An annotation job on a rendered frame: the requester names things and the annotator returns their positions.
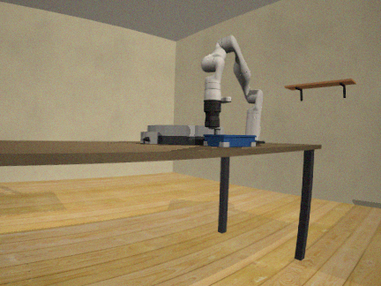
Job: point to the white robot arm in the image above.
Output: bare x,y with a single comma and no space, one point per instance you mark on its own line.
216,64

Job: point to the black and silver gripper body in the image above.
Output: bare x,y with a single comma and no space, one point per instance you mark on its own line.
212,106

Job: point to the blue crate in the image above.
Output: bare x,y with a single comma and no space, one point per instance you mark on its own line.
217,140

